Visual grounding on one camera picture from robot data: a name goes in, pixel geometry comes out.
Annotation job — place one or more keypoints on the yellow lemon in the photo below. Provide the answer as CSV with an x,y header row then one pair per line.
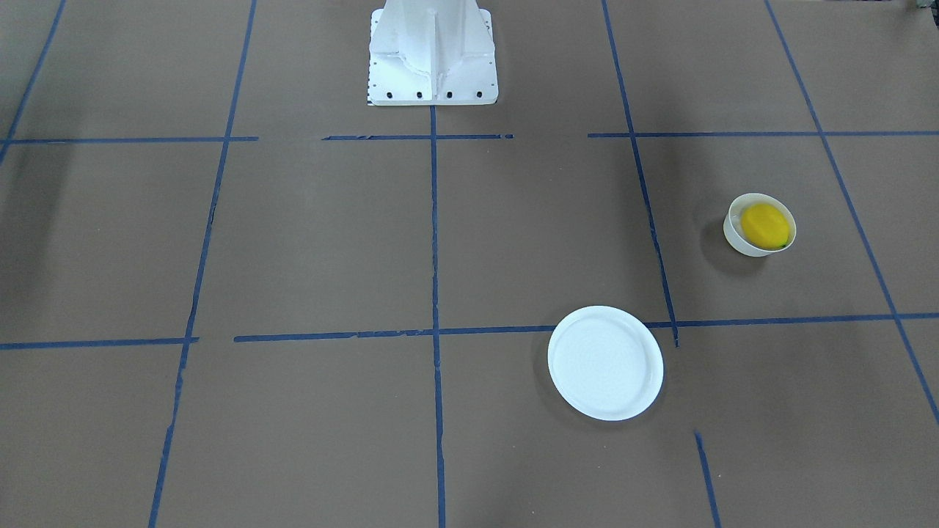
x,y
765,226

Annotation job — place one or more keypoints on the white plate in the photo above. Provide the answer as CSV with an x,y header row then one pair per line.
x,y
605,363

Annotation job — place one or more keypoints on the white bowl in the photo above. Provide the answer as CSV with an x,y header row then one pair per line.
x,y
731,224

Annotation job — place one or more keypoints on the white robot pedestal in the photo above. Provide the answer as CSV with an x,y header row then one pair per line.
x,y
432,53

